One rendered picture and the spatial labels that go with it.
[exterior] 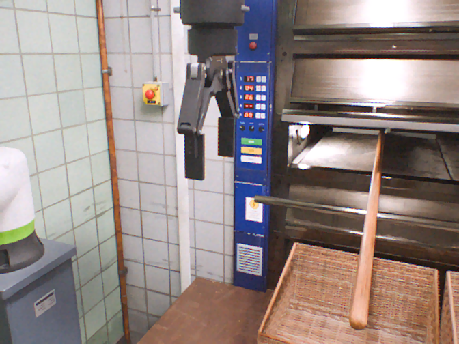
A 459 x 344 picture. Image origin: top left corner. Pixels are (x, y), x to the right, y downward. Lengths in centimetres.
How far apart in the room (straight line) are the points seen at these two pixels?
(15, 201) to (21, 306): 22
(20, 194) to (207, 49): 53
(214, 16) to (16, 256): 65
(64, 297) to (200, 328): 79
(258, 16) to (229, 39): 105
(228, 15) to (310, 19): 103
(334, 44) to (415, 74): 30
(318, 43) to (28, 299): 126
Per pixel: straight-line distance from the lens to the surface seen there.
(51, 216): 186
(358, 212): 131
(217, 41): 60
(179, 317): 180
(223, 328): 173
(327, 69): 163
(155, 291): 228
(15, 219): 95
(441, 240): 173
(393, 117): 146
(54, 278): 103
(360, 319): 77
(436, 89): 159
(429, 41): 160
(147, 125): 194
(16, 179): 92
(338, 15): 160
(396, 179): 166
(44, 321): 104
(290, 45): 164
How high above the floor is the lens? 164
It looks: 17 degrees down
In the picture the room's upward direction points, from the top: straight up
